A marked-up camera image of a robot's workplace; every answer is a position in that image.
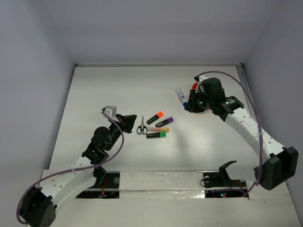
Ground yellow cap translucent highlighter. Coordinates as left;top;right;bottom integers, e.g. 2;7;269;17
147;127;169;133

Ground aluminium side rail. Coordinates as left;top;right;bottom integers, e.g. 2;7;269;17
236;63;275;168

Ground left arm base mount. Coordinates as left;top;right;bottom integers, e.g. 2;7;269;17
76;171;120;199

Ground black handled scissors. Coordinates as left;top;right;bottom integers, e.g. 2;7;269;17
136;116;148;135

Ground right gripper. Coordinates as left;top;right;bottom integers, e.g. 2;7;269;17
185;89;214;113

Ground purple cap highlighter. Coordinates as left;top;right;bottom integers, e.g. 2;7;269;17
155;117;174;128

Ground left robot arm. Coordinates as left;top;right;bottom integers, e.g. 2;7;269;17
16;113;137;227

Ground green cap highlighter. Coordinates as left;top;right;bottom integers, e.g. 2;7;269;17
146;132;166;139

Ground orange cap highlighter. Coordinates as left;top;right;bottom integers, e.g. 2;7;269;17
146;112;163;125

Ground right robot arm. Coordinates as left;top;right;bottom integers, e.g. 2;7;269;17
185;76;299;190

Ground orange round organizer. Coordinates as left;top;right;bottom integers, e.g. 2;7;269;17
191;83;197;90

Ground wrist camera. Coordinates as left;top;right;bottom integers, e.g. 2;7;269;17
100;105;117;118
194;75;208;93

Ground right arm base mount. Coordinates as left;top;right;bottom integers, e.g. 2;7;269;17
200;160;248;199

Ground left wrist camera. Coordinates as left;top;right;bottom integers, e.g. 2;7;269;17
100;105;117;118

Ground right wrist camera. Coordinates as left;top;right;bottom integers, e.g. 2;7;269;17
194;75;208;93

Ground blue cap glue bottle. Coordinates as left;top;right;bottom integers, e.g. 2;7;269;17
175;87;187;107

